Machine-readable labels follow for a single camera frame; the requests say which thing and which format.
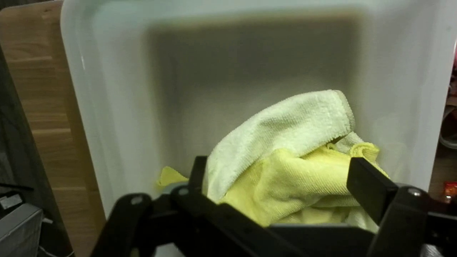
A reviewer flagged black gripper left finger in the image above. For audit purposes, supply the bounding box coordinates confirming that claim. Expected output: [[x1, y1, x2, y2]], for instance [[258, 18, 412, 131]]
[[89, 156, 305, 257]]

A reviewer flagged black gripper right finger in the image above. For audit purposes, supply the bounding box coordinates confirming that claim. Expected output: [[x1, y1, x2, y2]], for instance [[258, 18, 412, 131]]
[[347, 158, 457, 257]]

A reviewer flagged yellow microfiber cloth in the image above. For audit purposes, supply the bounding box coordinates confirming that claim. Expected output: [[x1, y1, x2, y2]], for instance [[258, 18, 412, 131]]
[[154, 141, 382, 233]]

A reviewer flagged pale green towel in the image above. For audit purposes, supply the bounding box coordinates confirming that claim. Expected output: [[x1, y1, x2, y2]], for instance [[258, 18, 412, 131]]
[[201, 89, 357, 205]]

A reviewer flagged white plastic container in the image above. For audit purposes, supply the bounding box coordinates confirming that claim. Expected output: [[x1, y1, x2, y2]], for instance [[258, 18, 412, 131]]
[[59, 0, 457, 257]]

